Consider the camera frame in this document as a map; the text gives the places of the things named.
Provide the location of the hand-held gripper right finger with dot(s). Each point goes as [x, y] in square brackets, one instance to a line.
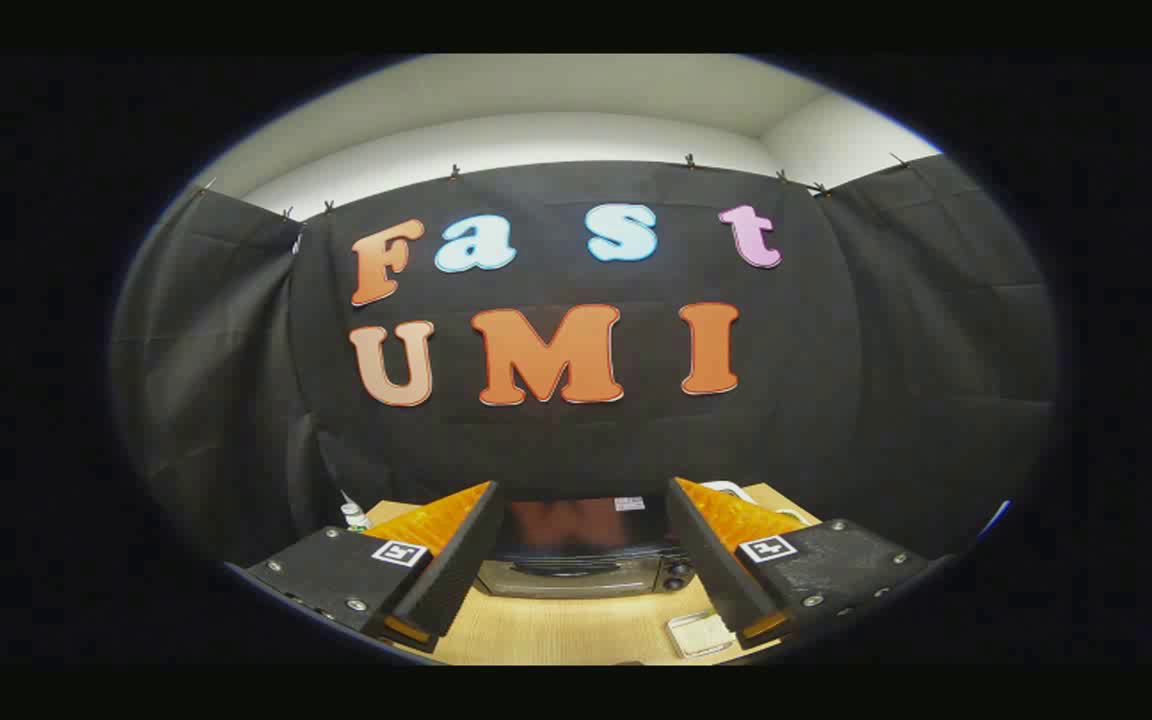
[711, 560]

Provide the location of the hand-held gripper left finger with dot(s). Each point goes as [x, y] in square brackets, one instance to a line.
[456, 560]

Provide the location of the black toaster oven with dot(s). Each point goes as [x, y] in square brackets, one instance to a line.
[576, 578]

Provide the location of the white pop-up toaster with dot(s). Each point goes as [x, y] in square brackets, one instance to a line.
[731, 488]

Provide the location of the small white tray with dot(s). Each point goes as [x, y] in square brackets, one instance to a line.
[701, 634]

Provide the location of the white bottle with green label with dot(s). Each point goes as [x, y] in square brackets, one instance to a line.
[354, 516]

